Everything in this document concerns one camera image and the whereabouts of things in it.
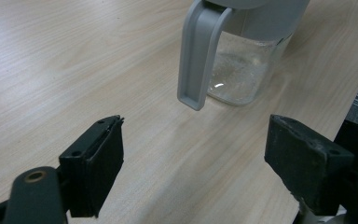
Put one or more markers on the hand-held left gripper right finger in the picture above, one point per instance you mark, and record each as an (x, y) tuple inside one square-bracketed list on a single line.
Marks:
[(307, 161)]

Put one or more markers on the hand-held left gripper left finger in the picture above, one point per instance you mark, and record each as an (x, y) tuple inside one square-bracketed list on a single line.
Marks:
[(90, 174)]

